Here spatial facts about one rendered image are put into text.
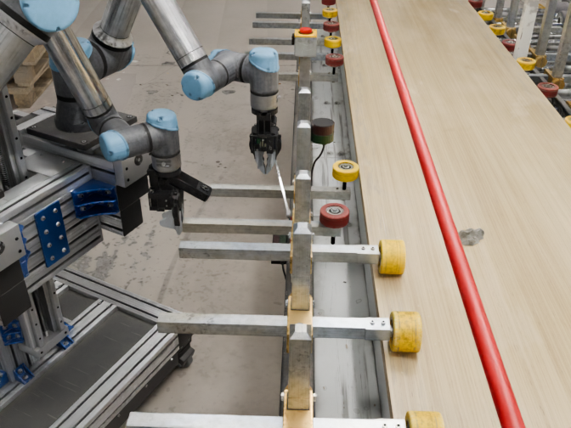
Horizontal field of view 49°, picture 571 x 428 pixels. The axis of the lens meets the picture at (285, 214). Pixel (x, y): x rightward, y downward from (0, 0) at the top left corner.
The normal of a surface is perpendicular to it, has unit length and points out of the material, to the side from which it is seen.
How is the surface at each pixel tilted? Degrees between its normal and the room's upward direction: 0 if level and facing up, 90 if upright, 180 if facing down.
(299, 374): 90
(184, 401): 0
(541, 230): 0
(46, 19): 85
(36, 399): 0
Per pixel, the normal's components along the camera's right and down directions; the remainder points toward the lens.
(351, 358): 0.01, -0.84
